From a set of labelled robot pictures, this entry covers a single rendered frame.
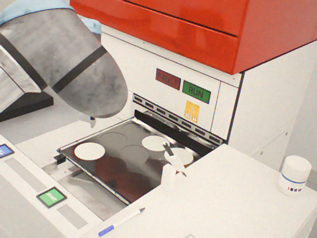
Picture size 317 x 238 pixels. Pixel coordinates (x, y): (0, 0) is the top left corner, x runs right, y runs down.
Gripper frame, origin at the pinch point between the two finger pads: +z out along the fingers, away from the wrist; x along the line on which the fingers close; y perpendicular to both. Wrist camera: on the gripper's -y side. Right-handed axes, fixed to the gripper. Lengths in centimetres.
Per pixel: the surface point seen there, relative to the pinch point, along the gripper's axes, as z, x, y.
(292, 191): -1, 30, -59
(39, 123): 98, -155, 63
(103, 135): 7.4, -4.8, -2.7
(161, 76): -12.6, -16.6, -22.5
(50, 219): 1.2, 42.5, 5.1
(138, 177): 7.4, 17.5, -15.9
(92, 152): 7.3, 5.9, -0.2
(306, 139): 67, -110, -140
